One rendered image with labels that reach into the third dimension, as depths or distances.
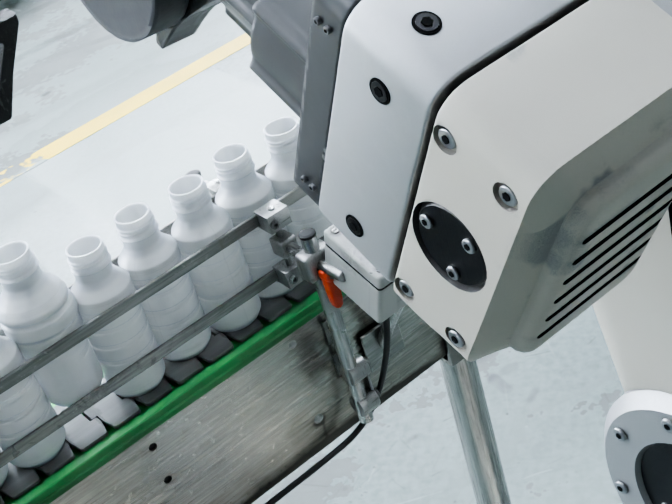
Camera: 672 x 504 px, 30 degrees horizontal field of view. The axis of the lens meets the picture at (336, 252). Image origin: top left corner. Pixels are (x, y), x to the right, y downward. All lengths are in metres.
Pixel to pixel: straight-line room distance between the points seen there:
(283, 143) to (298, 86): 0.79
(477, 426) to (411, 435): 0.98
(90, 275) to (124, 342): 0.08
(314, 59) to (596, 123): 0.10
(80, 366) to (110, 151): 2.82
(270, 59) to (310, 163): 0.04
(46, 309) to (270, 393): 0.27
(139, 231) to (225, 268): 0.10
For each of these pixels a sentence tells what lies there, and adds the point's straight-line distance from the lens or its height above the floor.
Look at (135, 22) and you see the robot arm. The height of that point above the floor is 1.56.
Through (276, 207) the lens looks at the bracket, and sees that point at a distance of 1.23.
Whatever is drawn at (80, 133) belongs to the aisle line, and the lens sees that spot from 4.17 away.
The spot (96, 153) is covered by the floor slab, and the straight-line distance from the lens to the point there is 4.01.
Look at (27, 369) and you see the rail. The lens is 1.16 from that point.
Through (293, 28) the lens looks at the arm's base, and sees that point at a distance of 0.45.
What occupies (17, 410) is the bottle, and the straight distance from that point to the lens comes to 1.18.
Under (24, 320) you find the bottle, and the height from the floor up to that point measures 1.15.
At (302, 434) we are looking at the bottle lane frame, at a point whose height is 0.86.
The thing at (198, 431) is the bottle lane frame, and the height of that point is 0.95.
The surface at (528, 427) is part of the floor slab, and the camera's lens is 2.54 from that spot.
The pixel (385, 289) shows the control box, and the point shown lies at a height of 1.08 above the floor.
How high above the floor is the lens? 1.75
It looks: 34 degrees down
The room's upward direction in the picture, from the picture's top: 17 degrees counter-clockwise
